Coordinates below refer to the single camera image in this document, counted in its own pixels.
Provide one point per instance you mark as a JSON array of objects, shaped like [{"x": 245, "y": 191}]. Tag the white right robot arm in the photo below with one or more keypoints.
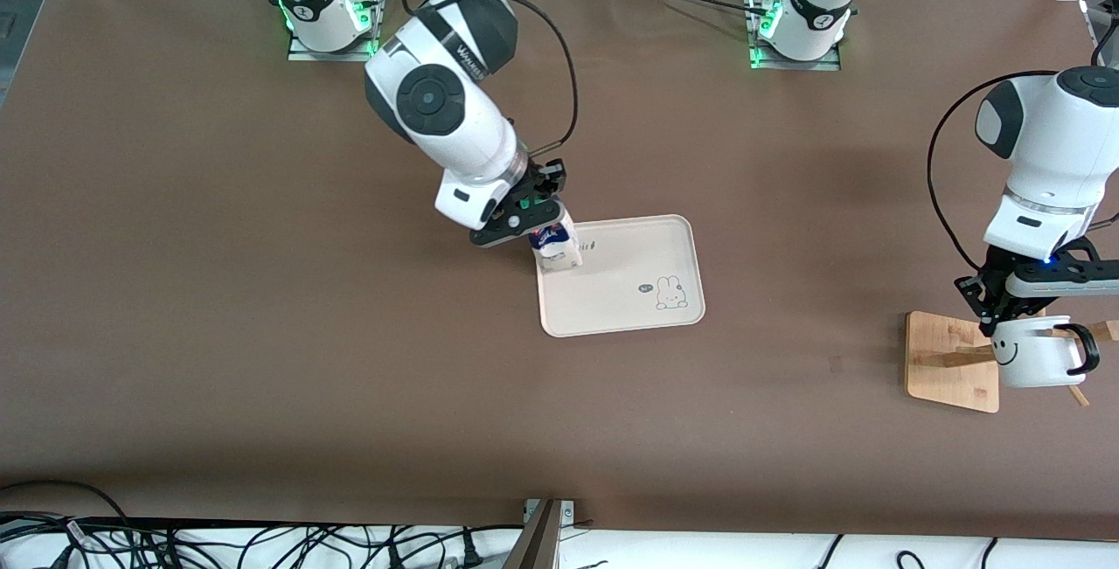
[{"x": 455, "y": 114}]

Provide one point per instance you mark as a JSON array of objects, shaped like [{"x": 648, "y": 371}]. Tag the wooden mug tree stand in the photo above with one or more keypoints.
[{"x": 948, "y": 381}]

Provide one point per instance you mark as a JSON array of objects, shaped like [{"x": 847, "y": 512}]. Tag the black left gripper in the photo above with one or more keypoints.
[{"x": 997, "y": 281}]

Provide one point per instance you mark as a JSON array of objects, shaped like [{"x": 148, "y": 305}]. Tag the cream rabbit print tray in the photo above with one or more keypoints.
[{"x": 629, "y": 307}]

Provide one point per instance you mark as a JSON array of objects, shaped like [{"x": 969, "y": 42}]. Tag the blue milk carton green cap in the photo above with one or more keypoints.
[{"x": 559, "y": 253}]

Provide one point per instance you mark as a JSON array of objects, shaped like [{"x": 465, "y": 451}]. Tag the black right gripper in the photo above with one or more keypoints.
[{"x": 544, "y": 183}]

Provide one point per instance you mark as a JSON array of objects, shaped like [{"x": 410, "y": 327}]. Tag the aluminium profile beam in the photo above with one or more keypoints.
[{"x": 538, "y": 543}]

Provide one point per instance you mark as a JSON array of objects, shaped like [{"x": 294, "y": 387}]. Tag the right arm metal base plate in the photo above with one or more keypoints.
[{"x": 371, "y": 49}]

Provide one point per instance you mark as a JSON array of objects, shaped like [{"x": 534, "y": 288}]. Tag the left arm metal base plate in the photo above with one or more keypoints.
[{"x": 759, "y": 58}]

